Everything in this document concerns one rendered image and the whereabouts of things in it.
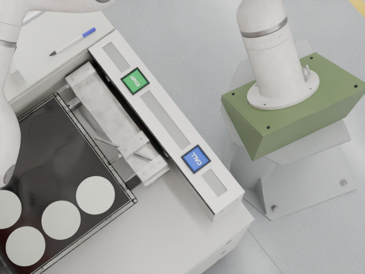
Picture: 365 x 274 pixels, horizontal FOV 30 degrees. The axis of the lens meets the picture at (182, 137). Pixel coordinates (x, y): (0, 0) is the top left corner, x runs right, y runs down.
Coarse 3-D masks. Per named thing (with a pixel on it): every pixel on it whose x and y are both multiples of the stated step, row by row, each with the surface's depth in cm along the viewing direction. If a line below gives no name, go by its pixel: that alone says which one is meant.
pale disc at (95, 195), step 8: (96, 176) 177; (80, 184) 176; (88, 184) 176; (96, 184) 176; (104, 184) 176; (80, 192) 176; (88, 192) 176; (96, 192) 176; (104, 192) 176; (112, 192) 176; (80, 200) 175; (88, 200) 175; (96, 200) 175; (104, 200) 175; (112, 200) 175; (88, 208) 174; (96, 208) 174; (104, 208) 174
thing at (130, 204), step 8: (136, 200) 175; (120, 208) 174; (128, 208) 174; (112, 216) 174; (104, 224) 173; (88, 232) 173; (96, 232) 173; (80, 240) 172; (72, 248) 172; (56, 256) 171; (64, 256) 172; (48, 264) 171; (40, 272) 170
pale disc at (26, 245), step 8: (16, 232) 173; (24, 232) 173; (32, 232) 173; (8, 240) 172; (16, 240) 172; (24, 240) 172; (32, 240) 172; (40, 240) 172; (8, 248) 172; (16, 248) 172; (24, 248) 172; (32, 248) 172; (40, 248) 172; (8, 256) 171; (16, 256) 171; (24, 256) 171; (32, 256) 171; (40, 256) 171; (16, 264) 171; (24, 264) 171; (32, 264) 171
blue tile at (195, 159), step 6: (198, 150) 172; (186, 156) 171; (192, 156) 171; (198, 156) 171; (204, 156) 171; (192, 162) 171; (198, 162) 171; (204, 162) 171; (192, 168) 170; (198, 168) 170
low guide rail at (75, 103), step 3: (105, 84) 189; (72, 99) 187; (75, 99) 187; (78, 99) 187; (69, 102) 187; (72, 102) 187; (75, 102) 187; (78, 102) 187; (69, 105) 187; (72, 105) 187; (75, 105) 187; (78, 105) 189; (72, 108) 187; (75, 108) 189
